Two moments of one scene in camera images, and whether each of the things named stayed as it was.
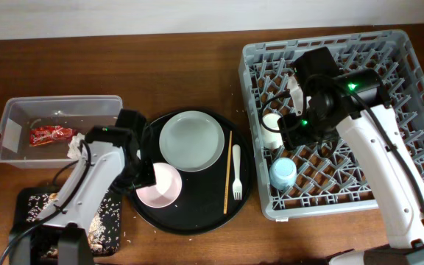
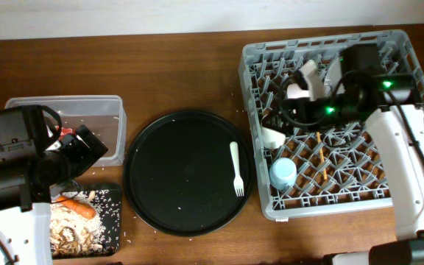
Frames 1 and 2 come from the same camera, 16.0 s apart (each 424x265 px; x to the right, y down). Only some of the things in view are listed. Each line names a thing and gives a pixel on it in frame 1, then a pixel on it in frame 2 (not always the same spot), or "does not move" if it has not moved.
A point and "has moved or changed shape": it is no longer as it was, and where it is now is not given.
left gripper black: (148, 177) → (86, 156)
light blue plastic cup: (283, 173) does not move
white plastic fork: (238, 185) does not move
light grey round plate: (191, 140) has moved or changed shape
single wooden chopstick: (228, 162) → (319, 140)
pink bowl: (165, 191) has moved or changed shape
